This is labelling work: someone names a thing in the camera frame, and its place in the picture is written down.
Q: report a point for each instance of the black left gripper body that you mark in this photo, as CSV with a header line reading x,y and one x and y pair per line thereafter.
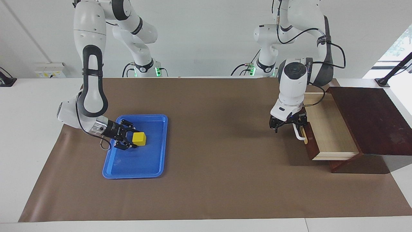
x,y
288,120

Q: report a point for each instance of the brown table mat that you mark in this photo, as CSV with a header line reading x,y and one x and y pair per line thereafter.
x,y
209,161

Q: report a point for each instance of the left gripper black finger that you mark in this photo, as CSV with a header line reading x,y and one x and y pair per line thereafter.
x,y
302,120
275,125

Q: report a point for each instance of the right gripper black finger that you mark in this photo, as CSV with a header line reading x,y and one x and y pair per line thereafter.
x,y
128,125
124,145

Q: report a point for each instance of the blue plastic tray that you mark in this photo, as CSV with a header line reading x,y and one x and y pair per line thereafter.
x,y
145,164

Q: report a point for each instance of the black camera stand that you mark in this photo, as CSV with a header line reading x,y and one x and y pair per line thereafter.
x,y
383,82

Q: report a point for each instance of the white wall power outlet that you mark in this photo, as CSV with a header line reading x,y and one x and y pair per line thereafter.
x,y
48,72

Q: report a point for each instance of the black clamp mount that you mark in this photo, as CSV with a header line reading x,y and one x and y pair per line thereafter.
x,y
6,80

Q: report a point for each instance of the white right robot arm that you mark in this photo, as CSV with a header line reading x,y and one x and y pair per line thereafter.
x,y
90,32

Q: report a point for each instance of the yellow cube block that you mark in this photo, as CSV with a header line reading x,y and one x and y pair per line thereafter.
x,y
139,138

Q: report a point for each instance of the wooden drawer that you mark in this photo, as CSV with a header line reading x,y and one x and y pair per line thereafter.
x,y
328,129

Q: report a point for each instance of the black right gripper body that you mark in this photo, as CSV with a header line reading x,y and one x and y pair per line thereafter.
x,y
113,131

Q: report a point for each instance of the dark wooden drawer cabinet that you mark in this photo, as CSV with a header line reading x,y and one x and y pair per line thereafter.
x,y
370,119

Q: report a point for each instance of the bright window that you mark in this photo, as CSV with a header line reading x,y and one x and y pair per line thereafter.
x,y
399,48

